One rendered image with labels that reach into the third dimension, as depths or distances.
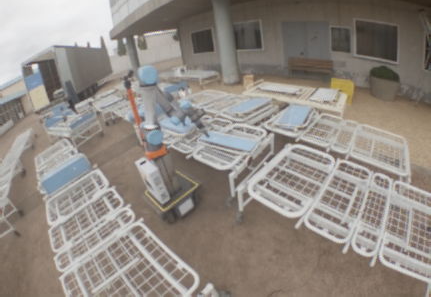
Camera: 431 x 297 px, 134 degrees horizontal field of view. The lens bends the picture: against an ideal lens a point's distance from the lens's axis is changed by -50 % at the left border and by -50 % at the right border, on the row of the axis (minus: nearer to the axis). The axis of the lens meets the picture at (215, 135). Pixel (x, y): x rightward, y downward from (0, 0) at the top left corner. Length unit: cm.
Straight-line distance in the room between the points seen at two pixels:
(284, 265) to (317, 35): 692
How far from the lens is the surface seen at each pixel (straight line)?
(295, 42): 757
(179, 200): 187
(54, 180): 258
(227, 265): 173
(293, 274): 172
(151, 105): 122
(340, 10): 734
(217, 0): 666
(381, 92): 618
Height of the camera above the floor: 161
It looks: 29 degrees down
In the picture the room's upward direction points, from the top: 9 degrees counter-clockwise
